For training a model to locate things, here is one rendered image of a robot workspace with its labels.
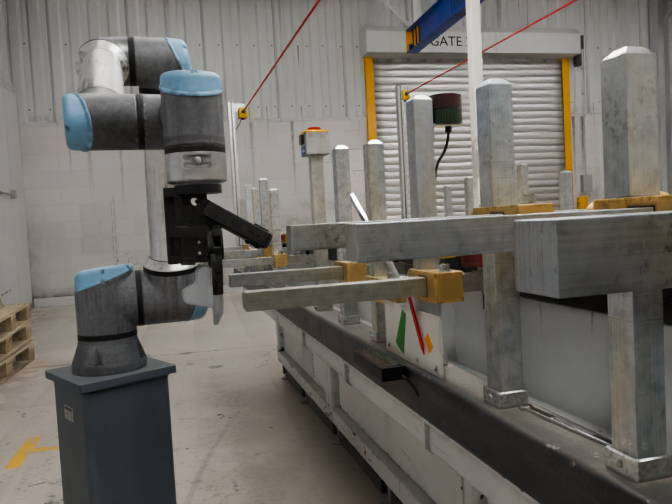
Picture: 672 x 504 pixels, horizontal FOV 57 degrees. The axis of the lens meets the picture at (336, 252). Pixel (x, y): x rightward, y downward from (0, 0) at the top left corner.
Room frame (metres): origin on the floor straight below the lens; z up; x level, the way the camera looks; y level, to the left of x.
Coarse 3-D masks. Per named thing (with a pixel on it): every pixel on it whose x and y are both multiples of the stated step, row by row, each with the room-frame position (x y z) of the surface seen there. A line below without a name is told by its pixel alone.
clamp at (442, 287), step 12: (408, 276) 1.10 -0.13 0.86; (420, 276) 1.05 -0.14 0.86; (432, 276) 1.00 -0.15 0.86; (444, 276) 1.00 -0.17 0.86; (456, 276) 1.00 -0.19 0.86; (432, 288) 1.00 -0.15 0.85; (444, 288) 1.00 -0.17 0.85; (456, 288) 1.00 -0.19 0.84; (432, 300) 1.01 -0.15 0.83; (444, 300) 1.00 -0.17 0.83; (456, 300) 1.00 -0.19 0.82
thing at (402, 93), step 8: (400, 88) 4.08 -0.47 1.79; (400, 96) 4.08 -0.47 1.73; (408, 96) 4.07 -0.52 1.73; (400, 104) 4.08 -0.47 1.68; (400, 112) 4.07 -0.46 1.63; (400, 120) 4.07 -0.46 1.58; (400, 128) 4.07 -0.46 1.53; (400, 136) 4.07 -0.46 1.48; (400, 144) 4.07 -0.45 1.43; (400, 152) 4.07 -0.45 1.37; (400, 160) 4.07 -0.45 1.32; (400, 168) 4.08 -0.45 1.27; (400, 176) 4.09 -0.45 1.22; (400, 184) 4.09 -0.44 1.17; (400, 192) 4.10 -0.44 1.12; (408, 208) 4.08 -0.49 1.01; (408, 216) 4.08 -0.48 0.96
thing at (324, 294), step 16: (272, 288) 0.99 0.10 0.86; (288, 288) 0.97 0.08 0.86; (304, 288) 0.97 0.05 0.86; (320, 288) 0.98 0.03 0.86; (336, 288) 0.99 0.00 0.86; (352, 288) 0.99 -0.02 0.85; (368, 288) 1.00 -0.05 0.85; (384, 288) 1.01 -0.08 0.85; (400, 288) 1.01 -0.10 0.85; (416, 288) 1.02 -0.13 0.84; (464, 288) 1.04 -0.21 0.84; (480, 288) 1.05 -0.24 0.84; (256, 304) 0.95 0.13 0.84; (272, 304) 0.96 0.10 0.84; (288, 304) 0.96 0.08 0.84; (304, 304) 0.97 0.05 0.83; (320, 304) 0.98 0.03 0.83
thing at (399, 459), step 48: (288, 336) 3.68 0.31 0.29; (480, 336) 1.32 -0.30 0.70; (528, 336) 1.14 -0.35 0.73; (576, 336) 1.01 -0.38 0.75; (336, 384) 2.62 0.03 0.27; (528, 384) 1.15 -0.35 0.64; (576, 384) 1.01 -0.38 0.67; (336, 432) 2.71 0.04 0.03; (384, 432) 2.07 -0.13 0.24; (384, 480) 1.99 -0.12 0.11; (432, 480) 1.69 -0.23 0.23
